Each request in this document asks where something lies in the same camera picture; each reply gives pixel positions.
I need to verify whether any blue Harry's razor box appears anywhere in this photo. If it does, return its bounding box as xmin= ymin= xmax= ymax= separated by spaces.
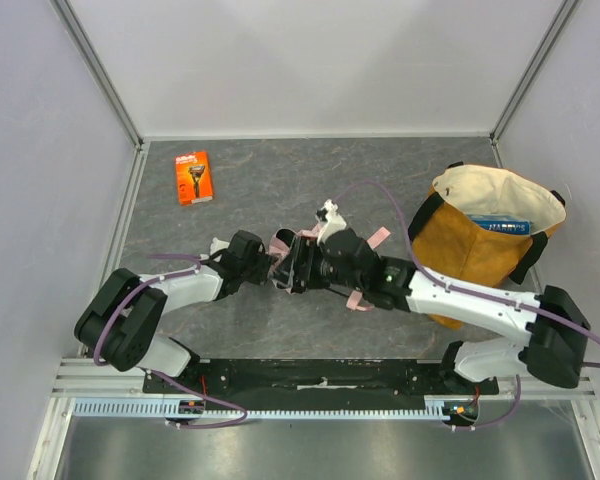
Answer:
xmin=468 ymin=214 xmax=531 ymax=235

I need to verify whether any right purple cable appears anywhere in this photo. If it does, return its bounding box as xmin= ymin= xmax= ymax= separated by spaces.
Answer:
xmin=332 ymin=181 xmax=600 ymax=432

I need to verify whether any purple cable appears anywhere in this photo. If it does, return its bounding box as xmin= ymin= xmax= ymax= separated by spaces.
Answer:
xmin=332 ymin=181 xmax=600 ymax=432
xmin=93 ymin=252 xmax=251 ymax=432

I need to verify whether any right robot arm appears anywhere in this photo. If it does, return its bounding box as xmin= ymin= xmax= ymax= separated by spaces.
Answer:
xmin=269 ymin=228 xmax=590 ymax=389

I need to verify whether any orange canvas tote bag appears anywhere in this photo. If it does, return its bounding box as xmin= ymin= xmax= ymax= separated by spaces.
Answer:
xmin=405 ymin=161 xmax=568 ymax=332

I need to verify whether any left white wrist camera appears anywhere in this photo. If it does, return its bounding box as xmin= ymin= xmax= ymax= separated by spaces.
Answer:
xmin=209 ymin=238 xmax=229 ymax=255

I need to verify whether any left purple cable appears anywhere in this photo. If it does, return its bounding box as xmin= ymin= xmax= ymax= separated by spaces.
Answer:
xmin=93 ymin=252 xmax=251 ymax=432

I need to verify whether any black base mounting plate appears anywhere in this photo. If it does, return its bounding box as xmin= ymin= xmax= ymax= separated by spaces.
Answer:
xmin=142 ymin=357 xmax=501 ymax=407

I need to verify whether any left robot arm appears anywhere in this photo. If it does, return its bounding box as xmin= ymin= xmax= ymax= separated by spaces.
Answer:
xmin=74 ymin=230 xmax=275 ymax=377

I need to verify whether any white slotted cable duct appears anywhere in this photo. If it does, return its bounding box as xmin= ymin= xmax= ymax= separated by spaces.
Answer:
xmin=73 ymin=397 xmax=456 ymax=421

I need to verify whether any orange Gillette razor box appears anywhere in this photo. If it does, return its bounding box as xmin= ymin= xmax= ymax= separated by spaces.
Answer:
xmin=174 ymin=151 xmax=214 ymax=206

